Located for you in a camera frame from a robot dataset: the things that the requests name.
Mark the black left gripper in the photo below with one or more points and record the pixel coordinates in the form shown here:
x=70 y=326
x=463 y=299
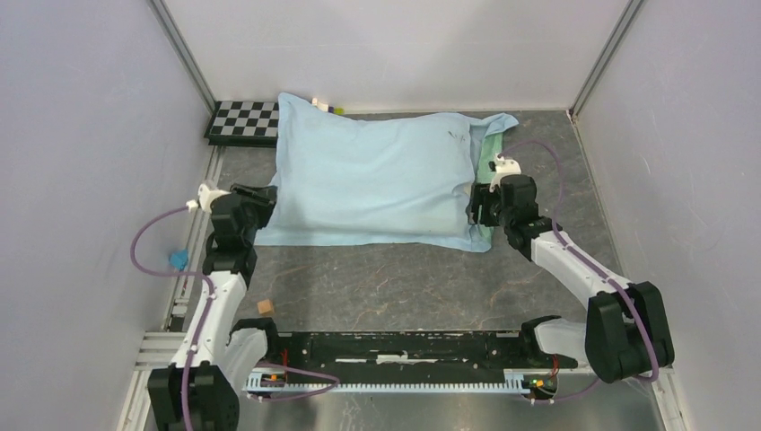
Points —
x=263 y=197

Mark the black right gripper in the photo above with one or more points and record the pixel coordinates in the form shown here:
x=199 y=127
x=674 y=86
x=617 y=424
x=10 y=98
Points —
x=480 y=195

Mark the light blue pillowcase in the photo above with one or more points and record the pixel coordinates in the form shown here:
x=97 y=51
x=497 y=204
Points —
x=349 y=182

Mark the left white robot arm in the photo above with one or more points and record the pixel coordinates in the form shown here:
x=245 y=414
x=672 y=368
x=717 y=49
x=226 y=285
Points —
x=199 y=389

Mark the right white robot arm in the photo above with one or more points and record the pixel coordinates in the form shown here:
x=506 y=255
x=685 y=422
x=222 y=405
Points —
x=626 y=331

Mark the blue plastic clip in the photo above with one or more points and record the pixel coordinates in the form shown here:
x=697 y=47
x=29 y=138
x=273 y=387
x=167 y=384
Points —
x=179 y=260

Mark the black white checkerboard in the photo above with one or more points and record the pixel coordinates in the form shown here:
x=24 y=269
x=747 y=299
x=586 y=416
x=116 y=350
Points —
x=243 y=124

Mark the small wooden cube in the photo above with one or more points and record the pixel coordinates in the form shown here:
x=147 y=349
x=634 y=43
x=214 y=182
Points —
x=266 y=307

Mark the small white purple toy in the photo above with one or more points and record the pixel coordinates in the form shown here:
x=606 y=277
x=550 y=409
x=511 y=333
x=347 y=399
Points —
x=326 y=107

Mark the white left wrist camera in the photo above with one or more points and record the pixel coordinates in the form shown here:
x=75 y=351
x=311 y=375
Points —
x=207 y=193

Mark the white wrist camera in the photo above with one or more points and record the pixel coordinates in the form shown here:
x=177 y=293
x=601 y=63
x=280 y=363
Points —
x=207 y=193
x=502 y=166

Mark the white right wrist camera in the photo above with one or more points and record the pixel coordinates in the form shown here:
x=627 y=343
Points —
x=502 y=166

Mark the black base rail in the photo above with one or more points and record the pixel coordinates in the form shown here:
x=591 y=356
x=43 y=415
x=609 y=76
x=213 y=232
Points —
x=409 y=357

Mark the aluminium frame rails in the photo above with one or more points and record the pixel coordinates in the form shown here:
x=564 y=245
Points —
x=157 y=349

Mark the white toothed cable tray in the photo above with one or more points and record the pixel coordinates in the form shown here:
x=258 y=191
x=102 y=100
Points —
x=268 y=383

